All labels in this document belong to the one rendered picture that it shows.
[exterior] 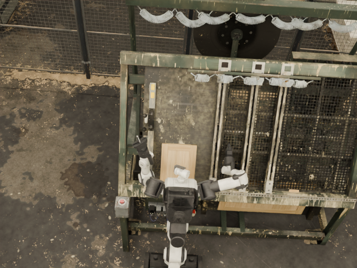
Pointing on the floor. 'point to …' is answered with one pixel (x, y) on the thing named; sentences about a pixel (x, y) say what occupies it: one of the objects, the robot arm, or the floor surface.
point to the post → (125, 234)
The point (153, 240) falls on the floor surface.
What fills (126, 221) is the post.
